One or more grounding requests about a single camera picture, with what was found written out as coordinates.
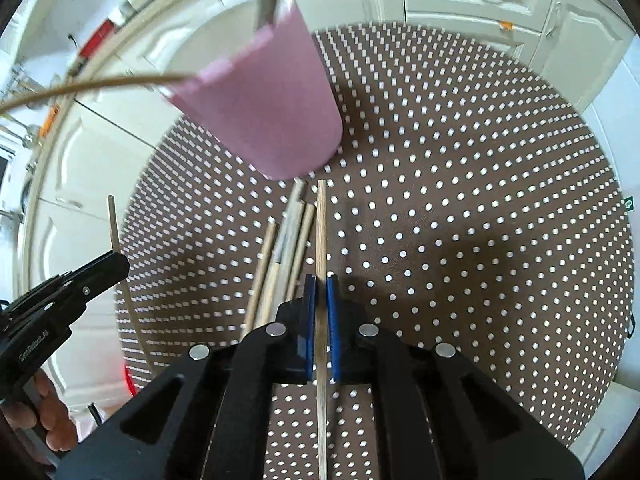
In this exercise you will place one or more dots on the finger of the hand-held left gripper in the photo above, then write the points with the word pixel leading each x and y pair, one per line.
pixel 100 270

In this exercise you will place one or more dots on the green sticker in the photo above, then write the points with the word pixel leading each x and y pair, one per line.
pixel 628 203

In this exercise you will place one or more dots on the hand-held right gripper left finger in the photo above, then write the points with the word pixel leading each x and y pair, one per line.
pixel 310 325

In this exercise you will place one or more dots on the pink chopstick cup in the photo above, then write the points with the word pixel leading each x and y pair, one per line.
pixel 270 100

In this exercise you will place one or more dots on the brown polka-dot tablecloth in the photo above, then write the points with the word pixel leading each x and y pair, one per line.
pixel 450 210

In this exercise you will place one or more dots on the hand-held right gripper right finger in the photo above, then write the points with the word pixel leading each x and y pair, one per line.
pixel 333 330

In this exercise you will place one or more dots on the orange tag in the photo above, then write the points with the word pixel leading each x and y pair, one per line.
pixel 506 25

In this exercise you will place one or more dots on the person's left hand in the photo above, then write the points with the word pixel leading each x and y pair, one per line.
pixel 55 420

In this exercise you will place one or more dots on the long wooden chopstick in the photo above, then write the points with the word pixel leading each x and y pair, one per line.
pixel 114 225
pixel 321 230
pixel 100 82
pixel 301 250
pixel 286 270
pixel 262 265

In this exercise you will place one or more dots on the red box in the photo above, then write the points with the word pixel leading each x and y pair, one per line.
pixel 95 37

